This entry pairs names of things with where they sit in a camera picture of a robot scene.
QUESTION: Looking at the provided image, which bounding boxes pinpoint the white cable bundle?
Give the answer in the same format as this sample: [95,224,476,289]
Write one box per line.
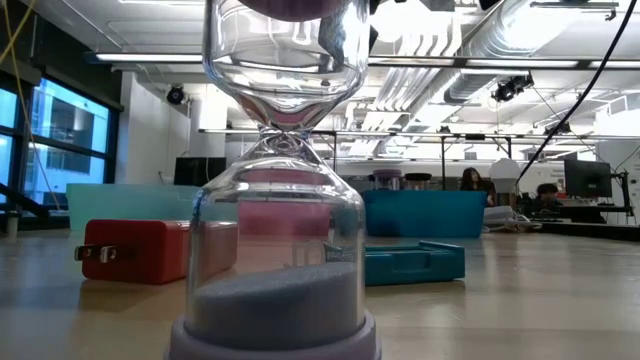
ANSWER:
[482,204,544,234]

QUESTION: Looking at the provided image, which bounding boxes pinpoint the large glass window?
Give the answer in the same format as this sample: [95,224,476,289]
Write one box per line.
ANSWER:
[0,74,121,206]

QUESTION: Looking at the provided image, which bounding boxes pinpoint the ceiling light strip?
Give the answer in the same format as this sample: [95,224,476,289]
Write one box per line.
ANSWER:
[93,52,206,65]
[369,57,640,70]

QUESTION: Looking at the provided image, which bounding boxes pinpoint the black wall screen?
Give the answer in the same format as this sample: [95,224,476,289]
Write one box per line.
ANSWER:
[173,156,227,188]

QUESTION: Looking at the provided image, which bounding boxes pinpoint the silver ventilation duct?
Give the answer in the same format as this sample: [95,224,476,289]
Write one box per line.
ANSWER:
[444,0,566,104]

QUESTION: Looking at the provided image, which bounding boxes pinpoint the red wall charger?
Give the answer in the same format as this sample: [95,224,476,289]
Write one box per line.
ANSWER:
[73,218,239,286]

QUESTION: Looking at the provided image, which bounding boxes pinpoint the teal plastic bin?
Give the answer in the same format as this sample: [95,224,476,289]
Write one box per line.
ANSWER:
[362,188,489,239]

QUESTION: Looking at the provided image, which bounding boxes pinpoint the black hanging cable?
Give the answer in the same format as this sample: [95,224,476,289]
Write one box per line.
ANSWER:
[514,0,640,186]

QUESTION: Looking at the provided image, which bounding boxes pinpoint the black computer monitor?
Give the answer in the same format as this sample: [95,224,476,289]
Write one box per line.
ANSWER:
[563,158,614,199]

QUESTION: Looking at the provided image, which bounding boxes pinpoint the black background desk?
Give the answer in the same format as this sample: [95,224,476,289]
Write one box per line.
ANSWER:
[529,202,636,226]

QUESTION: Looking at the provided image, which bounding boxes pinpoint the teal digital clock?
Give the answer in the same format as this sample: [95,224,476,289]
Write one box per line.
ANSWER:
[364,240,467,288]

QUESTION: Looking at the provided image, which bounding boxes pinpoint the person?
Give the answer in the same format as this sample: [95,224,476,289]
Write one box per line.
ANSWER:
[459,166,497,207]
[532,182,566,211]

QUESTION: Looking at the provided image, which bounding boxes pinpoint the translucent pink plastic bin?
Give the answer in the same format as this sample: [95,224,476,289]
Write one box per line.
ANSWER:
[237,199,335,239]

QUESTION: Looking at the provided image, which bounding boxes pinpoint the white light bulb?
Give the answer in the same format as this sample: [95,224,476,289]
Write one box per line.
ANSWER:
[488,157,522,209]

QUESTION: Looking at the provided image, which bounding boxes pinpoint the black metal rack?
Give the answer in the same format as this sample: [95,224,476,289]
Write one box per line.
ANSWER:
[329,130,514,191]

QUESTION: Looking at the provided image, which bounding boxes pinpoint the lavender hourglass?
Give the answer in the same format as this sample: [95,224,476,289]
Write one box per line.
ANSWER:
[164,0,384,360]
[372,168,404,192]

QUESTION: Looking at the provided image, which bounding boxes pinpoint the black table frame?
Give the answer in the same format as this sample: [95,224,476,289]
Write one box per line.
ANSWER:
[0,182,51,239]

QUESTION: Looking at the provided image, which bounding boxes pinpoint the translucent green plastic bin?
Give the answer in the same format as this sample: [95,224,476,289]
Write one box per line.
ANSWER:
[65,182,239,234]

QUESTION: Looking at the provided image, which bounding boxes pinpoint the yellow sand hourglass dark caps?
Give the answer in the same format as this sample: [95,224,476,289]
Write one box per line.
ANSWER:
[403,172,434,192]

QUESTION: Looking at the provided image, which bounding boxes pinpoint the black track spotlights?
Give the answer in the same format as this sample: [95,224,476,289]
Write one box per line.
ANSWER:
[492,72,535,104]

